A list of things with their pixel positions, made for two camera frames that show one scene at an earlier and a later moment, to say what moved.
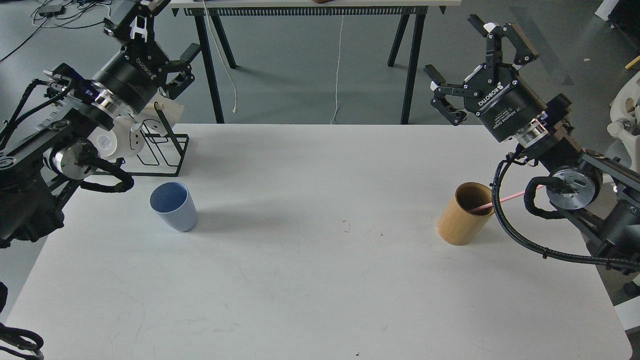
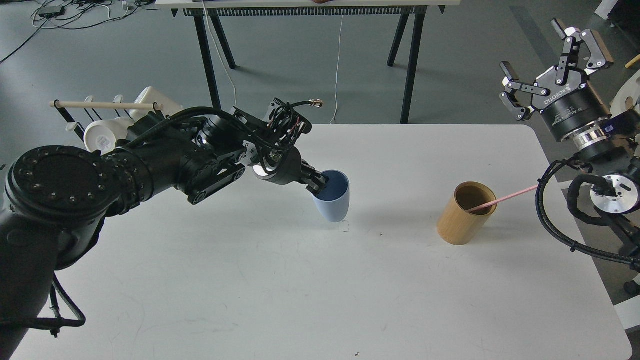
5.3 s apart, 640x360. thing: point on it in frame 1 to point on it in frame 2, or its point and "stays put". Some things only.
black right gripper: x=503 y=106 to x=566 y=103
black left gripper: x=134 y=76 to x=285 y=167
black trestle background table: x=207 y=13 stays put
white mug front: x=123 y=139 stays put
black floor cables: x=67 y=14 stays put
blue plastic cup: x=172 y=201 to x=333 y=202
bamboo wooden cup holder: x=458 y=226 stays put
